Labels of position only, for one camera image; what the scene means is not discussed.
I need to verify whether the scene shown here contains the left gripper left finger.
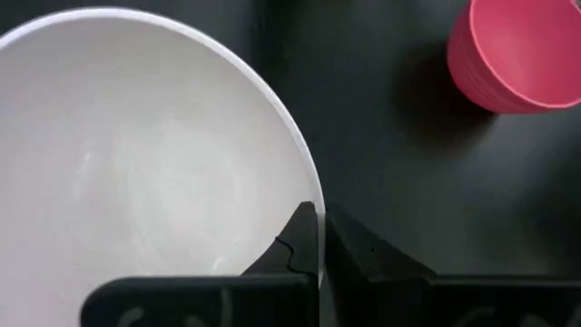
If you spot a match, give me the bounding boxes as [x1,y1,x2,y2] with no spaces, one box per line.
[81,202,320,327]

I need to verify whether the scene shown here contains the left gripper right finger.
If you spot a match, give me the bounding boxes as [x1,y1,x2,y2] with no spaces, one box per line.
[325,203,581,327]

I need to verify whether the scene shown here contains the white bowl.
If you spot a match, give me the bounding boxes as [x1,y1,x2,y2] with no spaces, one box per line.
[0,6,327,327]

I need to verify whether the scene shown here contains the red bowl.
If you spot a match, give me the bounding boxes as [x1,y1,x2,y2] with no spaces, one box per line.
[446,0,581,114]

